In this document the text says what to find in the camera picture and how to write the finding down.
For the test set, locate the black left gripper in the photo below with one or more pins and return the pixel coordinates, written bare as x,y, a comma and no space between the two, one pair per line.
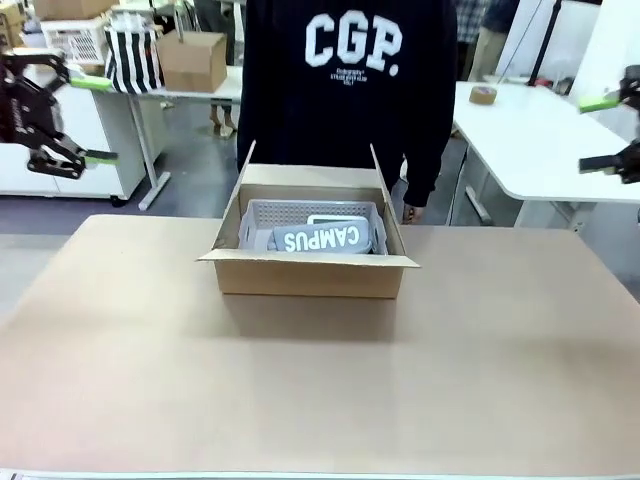
25,107

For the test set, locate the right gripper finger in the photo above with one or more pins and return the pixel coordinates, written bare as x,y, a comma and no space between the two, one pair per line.
600,104
607,162

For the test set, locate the grey perforated plastic basket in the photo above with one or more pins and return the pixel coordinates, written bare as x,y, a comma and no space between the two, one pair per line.
280,212

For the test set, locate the brown cardboard shipping box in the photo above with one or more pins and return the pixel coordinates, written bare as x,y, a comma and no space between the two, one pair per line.
305,277

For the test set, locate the cardboard box on cabinet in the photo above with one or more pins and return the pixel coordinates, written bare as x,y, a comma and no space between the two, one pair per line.
70,7

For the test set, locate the small open cardboard box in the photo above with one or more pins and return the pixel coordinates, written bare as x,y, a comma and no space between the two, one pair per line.
192,62

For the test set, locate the person's left hand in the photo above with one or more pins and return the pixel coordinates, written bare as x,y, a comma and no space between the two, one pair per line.
411,215

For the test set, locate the white desk with metal legs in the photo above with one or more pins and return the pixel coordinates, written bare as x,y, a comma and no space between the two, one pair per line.
150,120

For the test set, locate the white plastic lattice basket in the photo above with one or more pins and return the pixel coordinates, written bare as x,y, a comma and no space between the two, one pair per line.
80,40

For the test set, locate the black white striped bag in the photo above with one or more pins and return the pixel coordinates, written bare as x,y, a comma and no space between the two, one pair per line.
132,60

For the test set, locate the white rounded table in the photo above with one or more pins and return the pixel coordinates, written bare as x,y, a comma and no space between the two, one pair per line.
525,145

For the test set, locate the black stand pole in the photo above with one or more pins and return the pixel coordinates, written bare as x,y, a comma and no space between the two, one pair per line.
544,40

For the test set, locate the brown packing tape roll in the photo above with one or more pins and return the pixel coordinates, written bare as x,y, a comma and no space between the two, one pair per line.
483,95

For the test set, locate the bystander in beige trousers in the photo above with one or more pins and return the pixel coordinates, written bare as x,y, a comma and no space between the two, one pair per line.
495,50

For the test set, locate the bystander in plaid shirt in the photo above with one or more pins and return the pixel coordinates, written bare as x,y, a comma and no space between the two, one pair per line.
472,25

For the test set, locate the person in navy CGP sweatshirt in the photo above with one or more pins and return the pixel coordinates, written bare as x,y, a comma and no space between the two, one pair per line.
345,110

